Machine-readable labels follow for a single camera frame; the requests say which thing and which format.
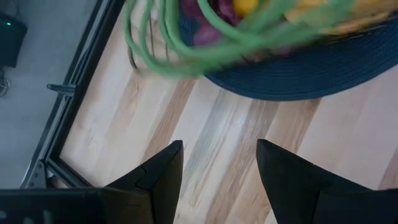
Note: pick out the yellow starfruit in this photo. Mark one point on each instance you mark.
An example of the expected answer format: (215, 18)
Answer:
(245, 5)

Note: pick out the green long bean bundle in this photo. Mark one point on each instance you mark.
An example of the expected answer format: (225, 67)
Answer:
(186, 67)

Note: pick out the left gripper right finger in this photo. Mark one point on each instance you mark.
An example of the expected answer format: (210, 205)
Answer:
(292, 193)

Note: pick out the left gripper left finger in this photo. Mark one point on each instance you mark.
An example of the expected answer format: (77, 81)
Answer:
(155, 193)

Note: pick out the orange carrot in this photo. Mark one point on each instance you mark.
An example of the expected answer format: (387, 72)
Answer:
(357, 21)

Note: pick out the black aluminium rig frame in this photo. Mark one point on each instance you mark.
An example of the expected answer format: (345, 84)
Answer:
(93, 43)

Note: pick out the round dark blue placemat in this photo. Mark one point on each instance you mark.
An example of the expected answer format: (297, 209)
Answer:
(295, 84)

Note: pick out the black electronics box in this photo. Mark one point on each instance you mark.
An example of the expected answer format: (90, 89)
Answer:
(12, 43)

